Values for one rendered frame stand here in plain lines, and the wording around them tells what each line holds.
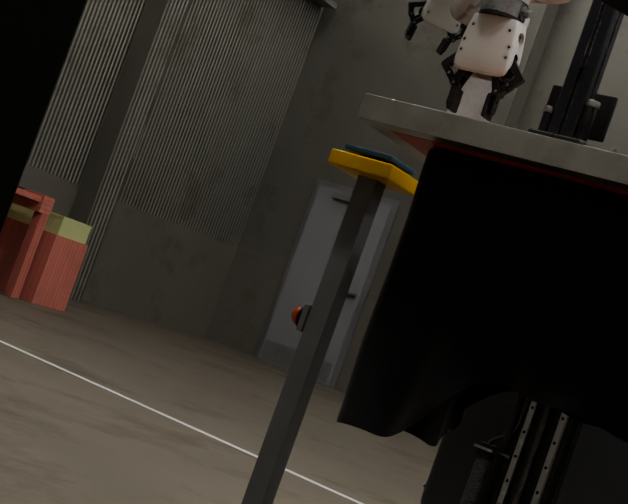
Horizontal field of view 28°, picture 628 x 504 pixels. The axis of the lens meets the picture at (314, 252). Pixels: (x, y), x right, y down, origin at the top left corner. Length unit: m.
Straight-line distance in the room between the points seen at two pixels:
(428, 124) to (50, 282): 8.67
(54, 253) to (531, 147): 8.71
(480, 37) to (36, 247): 8.24
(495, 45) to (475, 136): 0.38
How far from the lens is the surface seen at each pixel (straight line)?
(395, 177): 2.21
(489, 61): 2.10
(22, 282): 10.17
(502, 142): 1.73
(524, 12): 2.12
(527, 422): 3.01
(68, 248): 10.38
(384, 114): 1.82
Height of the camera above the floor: 0.66
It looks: 3 degrees up
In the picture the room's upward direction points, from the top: 20 degrees clockwise
